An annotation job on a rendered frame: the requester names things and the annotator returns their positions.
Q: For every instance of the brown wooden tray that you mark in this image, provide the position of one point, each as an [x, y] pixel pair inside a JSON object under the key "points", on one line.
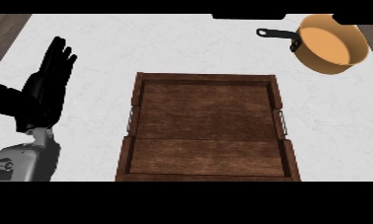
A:
{"points": [[208, 126]]}

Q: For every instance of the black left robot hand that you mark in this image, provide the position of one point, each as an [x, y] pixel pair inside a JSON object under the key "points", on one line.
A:
{"points": [[45, 86]]}

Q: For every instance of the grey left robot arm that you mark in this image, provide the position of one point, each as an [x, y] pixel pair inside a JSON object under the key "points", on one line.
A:
{"points": [[27, 159]]}

